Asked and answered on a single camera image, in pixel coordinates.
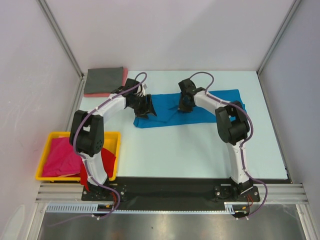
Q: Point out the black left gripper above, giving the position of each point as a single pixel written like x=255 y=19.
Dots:
x=147 y=109

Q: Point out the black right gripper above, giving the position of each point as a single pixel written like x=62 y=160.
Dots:
x=181 y=107

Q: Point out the blue t-shirt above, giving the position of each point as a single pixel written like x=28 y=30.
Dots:
x=167 y=114

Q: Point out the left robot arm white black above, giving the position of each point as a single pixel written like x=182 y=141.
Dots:
x=87 y=137

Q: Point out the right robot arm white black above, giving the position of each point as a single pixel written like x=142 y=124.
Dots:
x=232 y=127

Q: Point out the folded salmon pink t-shirt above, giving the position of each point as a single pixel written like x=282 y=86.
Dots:
x=123 y=77

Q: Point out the yellow plastic bin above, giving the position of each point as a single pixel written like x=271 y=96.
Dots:
x=112 y=142

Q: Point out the folded grey t-shirt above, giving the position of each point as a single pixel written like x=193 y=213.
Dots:
x=103 y=80

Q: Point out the red t-shirt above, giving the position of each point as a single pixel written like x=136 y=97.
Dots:
x=102 y=167

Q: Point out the magenta t-shirt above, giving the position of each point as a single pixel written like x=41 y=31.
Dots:
x=62 y=161

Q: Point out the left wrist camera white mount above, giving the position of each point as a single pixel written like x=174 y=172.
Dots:
x=134 y=87

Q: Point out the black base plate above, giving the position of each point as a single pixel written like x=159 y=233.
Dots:
x=164 y=191

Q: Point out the right aluminium frame post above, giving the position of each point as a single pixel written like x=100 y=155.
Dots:
x=279 y=35

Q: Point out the grey slotted cable duct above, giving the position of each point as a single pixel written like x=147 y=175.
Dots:
x=103 y=208

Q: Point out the aluminium front rail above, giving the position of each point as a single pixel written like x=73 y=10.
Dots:
x=72 y=193

